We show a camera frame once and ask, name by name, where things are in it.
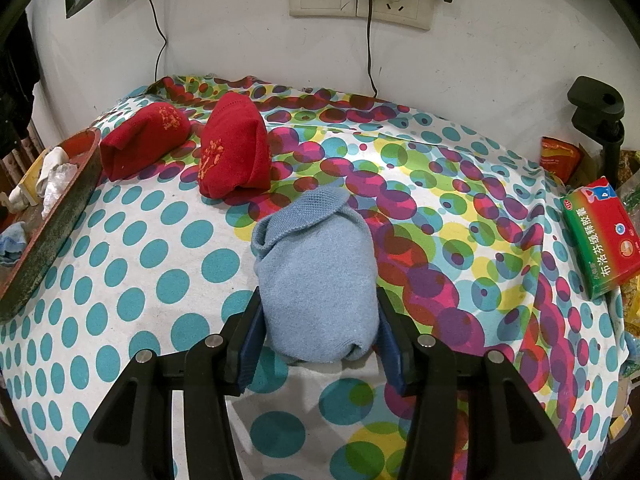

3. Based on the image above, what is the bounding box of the crumpled clear plastic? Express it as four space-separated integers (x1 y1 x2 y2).
42 164 80 220

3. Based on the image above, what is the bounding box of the light blue cloth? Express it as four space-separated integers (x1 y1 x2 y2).
0 222 28 263

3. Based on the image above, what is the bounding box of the round red tray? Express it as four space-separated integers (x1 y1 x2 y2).
0 127 103 323

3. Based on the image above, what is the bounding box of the red snack packet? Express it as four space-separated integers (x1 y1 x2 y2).
539 136 583 183

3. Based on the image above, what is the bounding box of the blue sock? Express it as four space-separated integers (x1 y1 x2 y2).
250 184 378 365

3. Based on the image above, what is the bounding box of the dark cloth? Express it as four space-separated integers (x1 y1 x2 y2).
0 15 40 156

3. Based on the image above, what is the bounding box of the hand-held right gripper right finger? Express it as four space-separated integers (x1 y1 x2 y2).
375 286 583 480

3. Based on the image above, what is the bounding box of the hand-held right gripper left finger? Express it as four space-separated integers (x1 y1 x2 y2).
60 285 263 480

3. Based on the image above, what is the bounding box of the green medicine box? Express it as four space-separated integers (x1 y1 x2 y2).
561 176 640 301

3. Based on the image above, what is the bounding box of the yellow packet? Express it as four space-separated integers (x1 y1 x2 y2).
619 280 640 341

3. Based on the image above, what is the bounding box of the polka dot cloth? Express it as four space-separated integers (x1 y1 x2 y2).
0 74 640 480

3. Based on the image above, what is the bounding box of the black cable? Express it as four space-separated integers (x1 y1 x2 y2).
365 0 379 98
147 0 169 86

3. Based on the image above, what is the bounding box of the brown ribbed object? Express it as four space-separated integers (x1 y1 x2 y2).
0 125 43 186

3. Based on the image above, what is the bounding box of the red rolled sock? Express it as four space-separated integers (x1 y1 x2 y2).
99 102 192 182
197 91 272 200

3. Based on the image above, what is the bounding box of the black clamp stand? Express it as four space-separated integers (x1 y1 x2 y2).
567 76 626 181

